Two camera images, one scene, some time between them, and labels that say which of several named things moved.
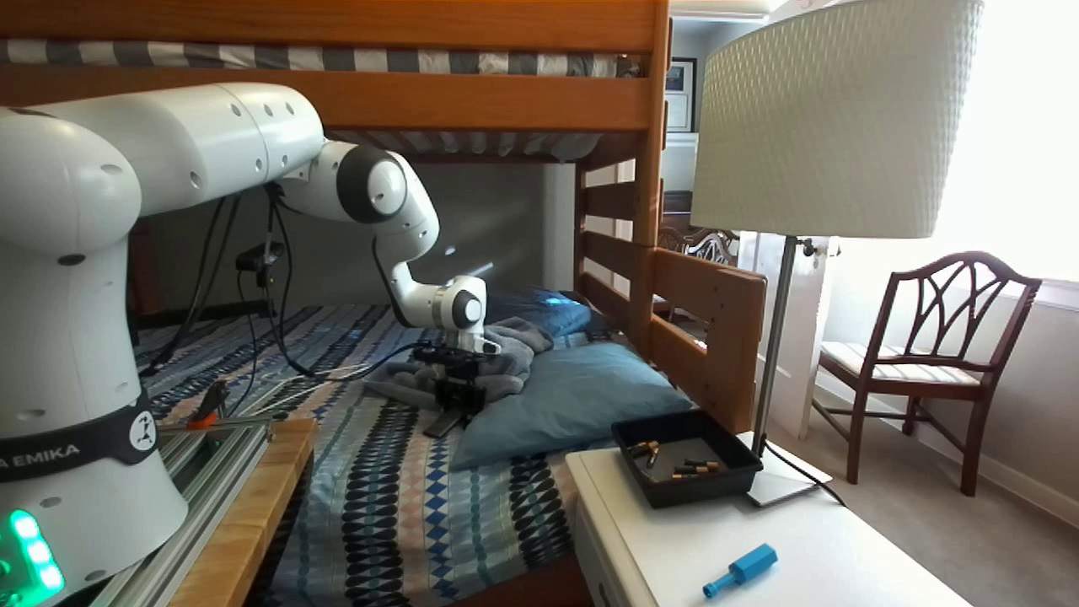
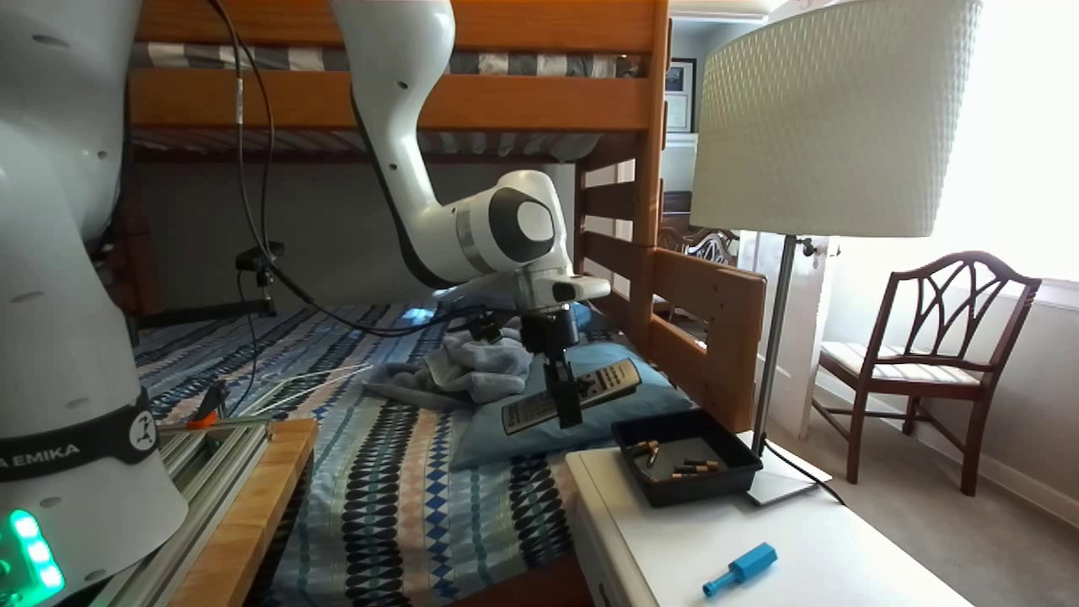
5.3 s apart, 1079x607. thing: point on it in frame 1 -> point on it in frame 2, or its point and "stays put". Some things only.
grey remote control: x=437 y=423 -> x=592 y=385
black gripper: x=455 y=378 -> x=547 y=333
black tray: x=681 y=461 stays put
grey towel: x=513 y=350 stays put
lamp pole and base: x=778 y=476 stays put
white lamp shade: x=841 y=124 stays put
